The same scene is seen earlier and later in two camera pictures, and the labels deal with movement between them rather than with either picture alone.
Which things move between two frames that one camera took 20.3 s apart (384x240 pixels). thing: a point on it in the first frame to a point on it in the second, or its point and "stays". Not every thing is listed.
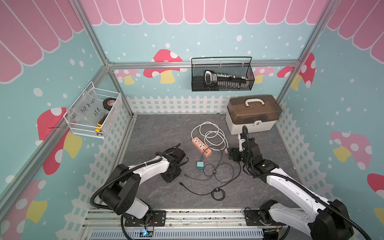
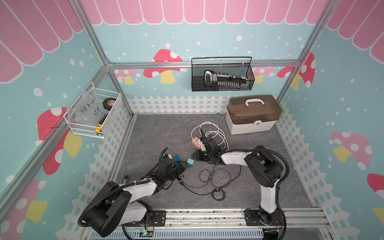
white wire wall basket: (92, 113) stays
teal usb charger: (200, 165) to (190, 162)
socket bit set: (225, 80) stays
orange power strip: (202, 147) stays
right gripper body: (237, 156) to (203, 156)
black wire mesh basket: (218, 74) stays
